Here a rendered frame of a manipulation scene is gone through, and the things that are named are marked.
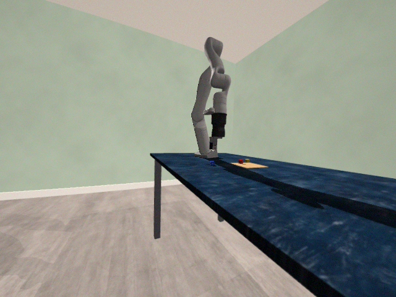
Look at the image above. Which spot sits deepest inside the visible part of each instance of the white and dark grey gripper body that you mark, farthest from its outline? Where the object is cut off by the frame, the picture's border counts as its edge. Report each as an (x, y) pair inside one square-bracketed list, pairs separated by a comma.
[(218, 112)]

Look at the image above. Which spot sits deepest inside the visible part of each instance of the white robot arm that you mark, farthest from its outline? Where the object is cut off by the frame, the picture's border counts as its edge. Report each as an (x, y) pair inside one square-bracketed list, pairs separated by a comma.
[(214, 77)]

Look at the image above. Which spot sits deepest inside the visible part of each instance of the tan square mat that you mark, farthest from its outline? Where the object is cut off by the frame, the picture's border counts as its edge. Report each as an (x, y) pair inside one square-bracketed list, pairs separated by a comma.
[(249, 165)]

